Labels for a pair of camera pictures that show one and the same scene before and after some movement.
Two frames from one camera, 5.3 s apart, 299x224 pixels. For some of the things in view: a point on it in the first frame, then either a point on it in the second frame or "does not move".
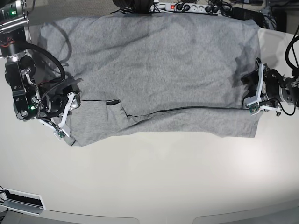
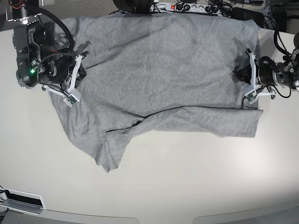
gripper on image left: x=56 y=101 -> x=61 y=73
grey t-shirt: x=153 y=76 does not move
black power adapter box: x=247 y=14 does not move
